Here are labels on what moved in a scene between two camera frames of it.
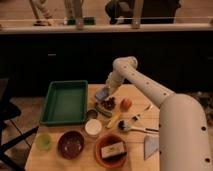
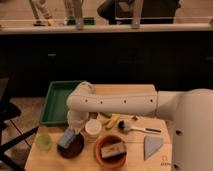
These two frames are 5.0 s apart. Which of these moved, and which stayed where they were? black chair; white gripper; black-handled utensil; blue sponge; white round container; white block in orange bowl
Moved: white gripper; blue sponge
Stayed: black-handled utensil; white block in orange bowl; white round container; black chair
